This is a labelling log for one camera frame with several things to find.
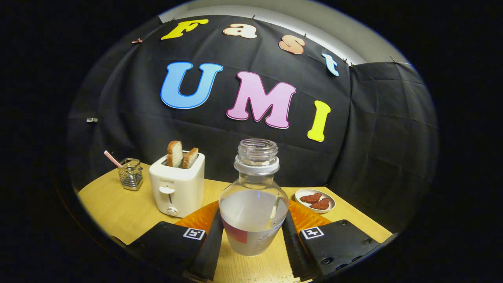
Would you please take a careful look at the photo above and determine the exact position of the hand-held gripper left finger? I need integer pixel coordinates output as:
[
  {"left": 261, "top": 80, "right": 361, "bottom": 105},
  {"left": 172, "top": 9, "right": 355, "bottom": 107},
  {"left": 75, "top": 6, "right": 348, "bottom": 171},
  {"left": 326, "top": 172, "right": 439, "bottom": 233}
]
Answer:
[{"left": 126, "top": 200, "right": 224, "bottom": 282}]

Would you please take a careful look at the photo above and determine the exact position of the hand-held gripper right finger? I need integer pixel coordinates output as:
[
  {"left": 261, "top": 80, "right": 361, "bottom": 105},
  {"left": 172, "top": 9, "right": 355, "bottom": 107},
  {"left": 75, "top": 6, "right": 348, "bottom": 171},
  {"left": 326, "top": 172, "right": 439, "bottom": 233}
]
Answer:
[{"left": 281, "top": 198, "right": 381, "bottom": 282}]

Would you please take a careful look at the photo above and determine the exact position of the clear plastic juice bottle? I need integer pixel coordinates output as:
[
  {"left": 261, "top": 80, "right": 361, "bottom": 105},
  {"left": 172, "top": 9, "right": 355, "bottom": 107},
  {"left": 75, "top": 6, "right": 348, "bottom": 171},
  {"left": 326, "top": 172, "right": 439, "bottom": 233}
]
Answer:
[{"left": 218, "top": 138, "right": 290, "bottom": 257}]

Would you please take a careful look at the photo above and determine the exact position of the white round plate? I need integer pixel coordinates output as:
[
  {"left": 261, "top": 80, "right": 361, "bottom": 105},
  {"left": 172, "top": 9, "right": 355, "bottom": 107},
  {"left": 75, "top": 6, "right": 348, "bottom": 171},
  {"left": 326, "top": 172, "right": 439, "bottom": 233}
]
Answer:
[{"left": 294, "top": 189, "right": 336, "bottom": 214}]

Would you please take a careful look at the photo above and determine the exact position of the white toaster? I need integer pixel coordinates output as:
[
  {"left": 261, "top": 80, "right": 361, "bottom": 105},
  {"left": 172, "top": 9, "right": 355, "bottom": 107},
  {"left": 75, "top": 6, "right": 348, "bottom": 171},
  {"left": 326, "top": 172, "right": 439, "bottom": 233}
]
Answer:
[{"left": 149, "top": 151, "right": 206, "bottom": 219}]

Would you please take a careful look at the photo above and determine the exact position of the toast slice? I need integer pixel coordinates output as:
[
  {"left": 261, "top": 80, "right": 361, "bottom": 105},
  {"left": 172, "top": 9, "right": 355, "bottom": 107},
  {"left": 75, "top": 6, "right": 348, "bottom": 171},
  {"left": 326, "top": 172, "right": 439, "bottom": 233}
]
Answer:
[
  {"left": 167, "top": 140, "right": 184, "bottom": 168},
  {"left": 182, "top": 147, "right": 199, "bottom": 169}
]

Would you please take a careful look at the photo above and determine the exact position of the wooden table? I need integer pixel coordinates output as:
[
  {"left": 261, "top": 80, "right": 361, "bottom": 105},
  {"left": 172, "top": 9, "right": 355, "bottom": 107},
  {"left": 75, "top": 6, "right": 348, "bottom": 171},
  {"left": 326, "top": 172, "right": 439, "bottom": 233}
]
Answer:
[{"left": 78, "top": 162, "right": 393, "bottom": 283}]

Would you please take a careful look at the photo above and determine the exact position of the pink striped straw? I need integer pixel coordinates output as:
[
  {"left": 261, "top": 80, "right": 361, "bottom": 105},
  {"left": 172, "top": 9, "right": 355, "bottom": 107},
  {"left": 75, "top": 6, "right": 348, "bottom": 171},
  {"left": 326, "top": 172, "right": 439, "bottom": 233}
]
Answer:
[{"left": 104, "top": 150, "right": 123, "bottom": 169}]

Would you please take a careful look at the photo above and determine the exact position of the wire mesh basket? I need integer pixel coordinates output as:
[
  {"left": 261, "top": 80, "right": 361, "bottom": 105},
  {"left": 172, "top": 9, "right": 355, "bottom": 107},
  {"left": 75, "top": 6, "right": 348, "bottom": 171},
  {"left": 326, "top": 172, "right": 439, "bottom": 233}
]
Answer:
[{"left": 118, "top": 158, "right": 144, "bottom": 191}]

